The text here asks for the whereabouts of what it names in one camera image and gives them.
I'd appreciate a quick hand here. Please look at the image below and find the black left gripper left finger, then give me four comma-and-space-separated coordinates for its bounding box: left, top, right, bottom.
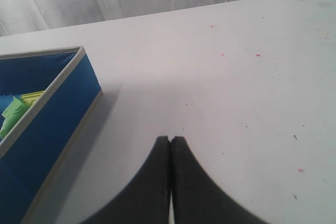
83, 136, 171, 223

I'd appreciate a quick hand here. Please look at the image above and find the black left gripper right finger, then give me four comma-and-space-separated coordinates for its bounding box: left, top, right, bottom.
171, 136, 264, 223

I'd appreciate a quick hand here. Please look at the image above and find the blue fabric box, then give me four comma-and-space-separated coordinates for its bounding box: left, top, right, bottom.
1, 46, 102, 223

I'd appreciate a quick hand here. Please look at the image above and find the green toy mould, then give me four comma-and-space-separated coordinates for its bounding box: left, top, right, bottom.
20, 91, 44, 107
1, 97, 29, 139

